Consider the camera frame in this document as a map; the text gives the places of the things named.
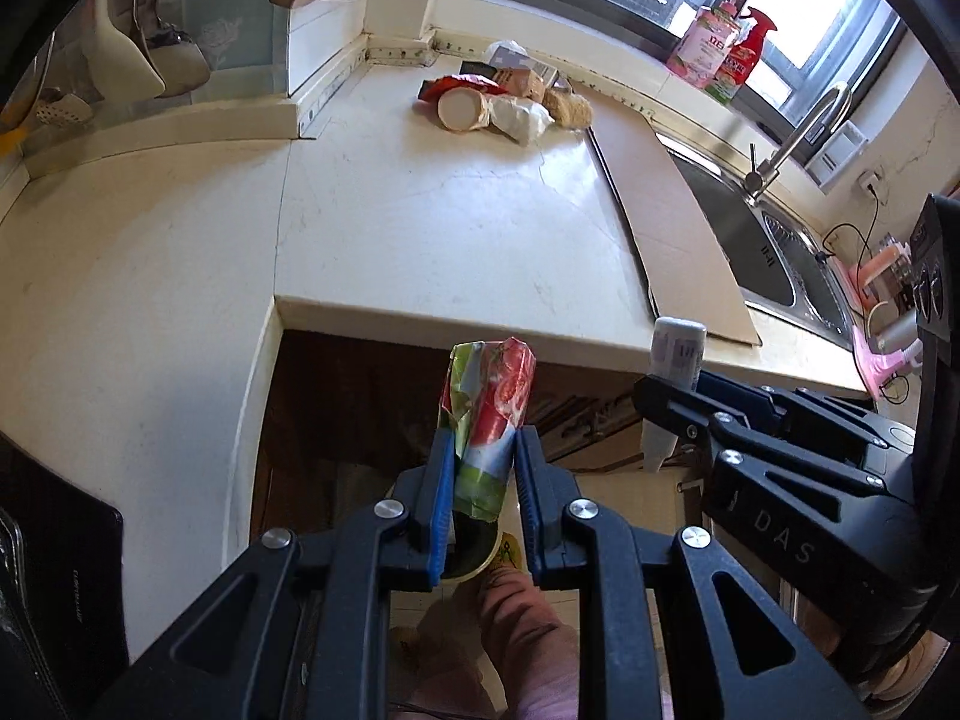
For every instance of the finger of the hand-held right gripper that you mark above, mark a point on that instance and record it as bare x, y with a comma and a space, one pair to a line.
739, 394
675, 409

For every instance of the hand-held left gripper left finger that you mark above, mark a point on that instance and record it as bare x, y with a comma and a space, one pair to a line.
437, 510

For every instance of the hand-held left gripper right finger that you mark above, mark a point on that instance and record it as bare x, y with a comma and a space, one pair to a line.
529, 510

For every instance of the round cream trash bin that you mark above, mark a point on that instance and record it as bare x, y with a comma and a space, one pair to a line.
480, 544

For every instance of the white plastic bottle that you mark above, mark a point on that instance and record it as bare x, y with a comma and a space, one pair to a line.
675, 349

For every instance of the red green snack packet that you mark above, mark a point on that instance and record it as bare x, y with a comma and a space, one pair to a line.
491, 405

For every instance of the green tan milk carton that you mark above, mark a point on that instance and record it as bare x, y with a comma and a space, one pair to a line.
521, 82

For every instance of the person's right hand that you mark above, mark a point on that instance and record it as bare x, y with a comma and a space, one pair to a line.
911, 671

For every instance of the yellow slipper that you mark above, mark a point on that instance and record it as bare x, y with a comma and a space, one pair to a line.
514, 551

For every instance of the person's right leg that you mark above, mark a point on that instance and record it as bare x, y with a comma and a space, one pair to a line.
525, 637

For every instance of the pink desk lamp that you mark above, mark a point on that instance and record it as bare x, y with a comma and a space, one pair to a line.
881, 360

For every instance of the stainless steel sink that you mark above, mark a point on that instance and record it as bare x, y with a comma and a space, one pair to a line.
739, 240

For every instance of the brown cardboard sheet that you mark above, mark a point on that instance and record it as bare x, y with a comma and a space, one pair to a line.
675, 240

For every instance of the pink small appliance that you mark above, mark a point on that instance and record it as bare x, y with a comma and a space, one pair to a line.
885, 266

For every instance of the steel kitchen faucet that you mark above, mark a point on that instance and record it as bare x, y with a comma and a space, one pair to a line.
806, 124

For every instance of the red spray bottle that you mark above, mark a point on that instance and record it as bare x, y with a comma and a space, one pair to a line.
739, 67

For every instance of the white plastic bag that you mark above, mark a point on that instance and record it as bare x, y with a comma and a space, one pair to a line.
521, 120

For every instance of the pink soap pouch bottle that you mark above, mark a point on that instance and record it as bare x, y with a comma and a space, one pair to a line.
701, 49

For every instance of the paper noodle cup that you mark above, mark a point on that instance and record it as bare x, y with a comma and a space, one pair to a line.
463, 111

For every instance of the red plastic wrapper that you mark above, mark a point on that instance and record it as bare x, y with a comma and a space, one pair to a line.
465, 82

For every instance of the black glass cooktop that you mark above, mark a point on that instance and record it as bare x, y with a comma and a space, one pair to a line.
52, 577

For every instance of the clear plastic container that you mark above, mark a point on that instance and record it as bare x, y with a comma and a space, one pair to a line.
504, 52

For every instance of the metal ladle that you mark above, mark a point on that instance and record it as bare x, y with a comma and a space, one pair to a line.
180, 64

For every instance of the white slotted spoon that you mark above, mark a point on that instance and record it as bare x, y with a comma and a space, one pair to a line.
64, 109

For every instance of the white wall socket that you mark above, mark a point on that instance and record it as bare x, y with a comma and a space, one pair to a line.
868, 183

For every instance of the white wall box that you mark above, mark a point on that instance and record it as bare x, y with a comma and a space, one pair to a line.
840, 157

